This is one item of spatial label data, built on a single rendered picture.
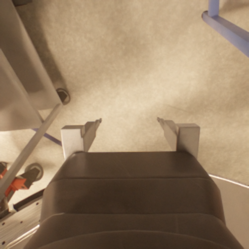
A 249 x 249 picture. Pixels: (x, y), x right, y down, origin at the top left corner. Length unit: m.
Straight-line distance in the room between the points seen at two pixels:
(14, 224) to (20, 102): 0.47
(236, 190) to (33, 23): 1.06
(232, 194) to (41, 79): 0.91
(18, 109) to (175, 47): 0.77
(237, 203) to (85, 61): 0.87
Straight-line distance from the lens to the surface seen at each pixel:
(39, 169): 1.75
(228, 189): 0.64
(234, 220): 0.60
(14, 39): 0.96
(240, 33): 0.55
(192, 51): 0.94
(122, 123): 1.15
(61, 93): 1.06
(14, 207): 0.79
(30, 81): 1.01
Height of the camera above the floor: 0.88
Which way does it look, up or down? 50 degrees down
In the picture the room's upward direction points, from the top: 169 degrees counter-clockwise
